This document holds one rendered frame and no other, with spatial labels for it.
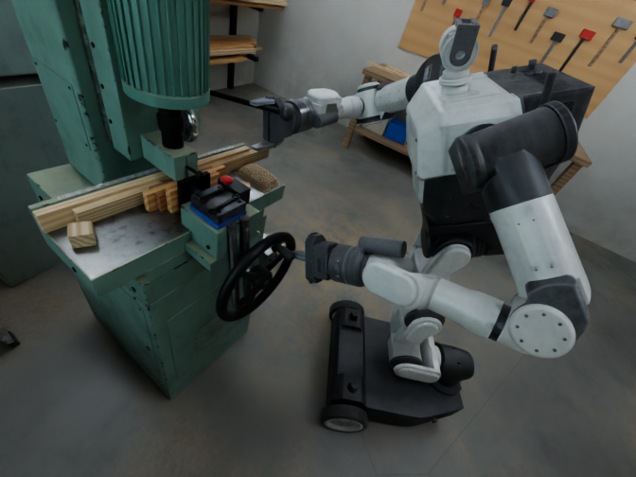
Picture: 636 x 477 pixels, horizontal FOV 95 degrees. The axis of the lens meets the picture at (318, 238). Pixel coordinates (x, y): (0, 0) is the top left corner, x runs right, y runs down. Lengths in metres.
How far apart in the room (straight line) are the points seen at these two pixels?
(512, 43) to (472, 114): 3.18
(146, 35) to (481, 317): 0.76
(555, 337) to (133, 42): 0.84
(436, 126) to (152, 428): 1.43
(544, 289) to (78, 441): 1.53
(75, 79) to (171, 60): 0.30
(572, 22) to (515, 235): 3.40
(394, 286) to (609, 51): 3.53
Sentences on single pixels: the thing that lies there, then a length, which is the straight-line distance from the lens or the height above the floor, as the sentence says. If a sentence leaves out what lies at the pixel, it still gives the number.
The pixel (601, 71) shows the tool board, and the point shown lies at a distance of 3.92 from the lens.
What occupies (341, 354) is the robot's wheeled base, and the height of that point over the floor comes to 0.19.
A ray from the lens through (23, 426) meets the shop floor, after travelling 1.66.
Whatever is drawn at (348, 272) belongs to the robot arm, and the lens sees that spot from 0.62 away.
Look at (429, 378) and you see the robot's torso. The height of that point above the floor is 0.29.
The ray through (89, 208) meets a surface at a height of 0.94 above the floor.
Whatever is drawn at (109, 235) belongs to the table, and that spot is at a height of 0.90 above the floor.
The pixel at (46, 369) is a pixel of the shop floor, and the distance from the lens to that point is 1.73.
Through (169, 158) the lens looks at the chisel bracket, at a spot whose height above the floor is 1.03.
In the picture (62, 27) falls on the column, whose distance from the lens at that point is 0.91.
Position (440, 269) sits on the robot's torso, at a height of 0.91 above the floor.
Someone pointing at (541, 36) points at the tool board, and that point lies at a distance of 3.83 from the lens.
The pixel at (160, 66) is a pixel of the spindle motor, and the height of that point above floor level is 1.24.
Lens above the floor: 1.45
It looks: 41 degrees down
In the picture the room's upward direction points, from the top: 19 degrees clockwise
